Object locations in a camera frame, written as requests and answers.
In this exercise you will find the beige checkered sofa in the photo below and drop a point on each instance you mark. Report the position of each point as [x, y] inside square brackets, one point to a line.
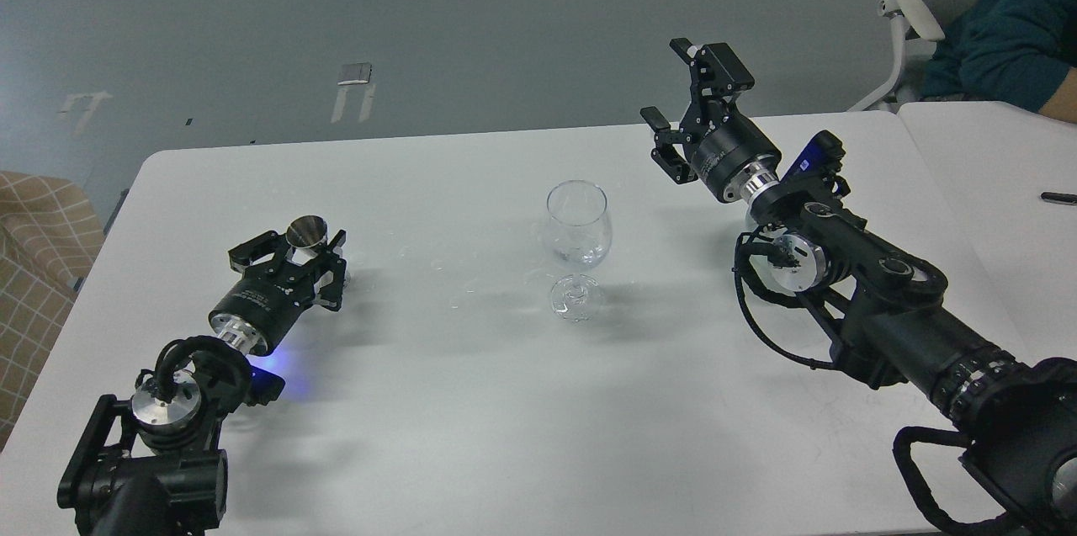
[50, 238]

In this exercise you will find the seated person in teal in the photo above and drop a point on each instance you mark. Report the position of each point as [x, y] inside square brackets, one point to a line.
[1019, 52]

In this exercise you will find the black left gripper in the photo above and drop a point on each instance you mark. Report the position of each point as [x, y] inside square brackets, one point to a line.
[257, 312]

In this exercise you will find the steel cocktail jigger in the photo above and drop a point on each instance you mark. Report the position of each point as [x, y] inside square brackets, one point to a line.
[314, 252]

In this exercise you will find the black marker pen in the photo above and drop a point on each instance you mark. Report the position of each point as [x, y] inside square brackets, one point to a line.
[1058, 198]

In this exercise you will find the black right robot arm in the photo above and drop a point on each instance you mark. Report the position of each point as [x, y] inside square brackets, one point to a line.
[818, 288]

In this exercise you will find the clear wine glass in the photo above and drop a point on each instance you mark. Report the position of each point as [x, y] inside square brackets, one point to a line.
[577, 234]

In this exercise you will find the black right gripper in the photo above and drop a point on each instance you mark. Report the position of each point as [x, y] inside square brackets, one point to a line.
[723, 148]

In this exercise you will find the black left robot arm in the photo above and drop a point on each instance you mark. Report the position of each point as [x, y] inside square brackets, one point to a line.
[153, 465]

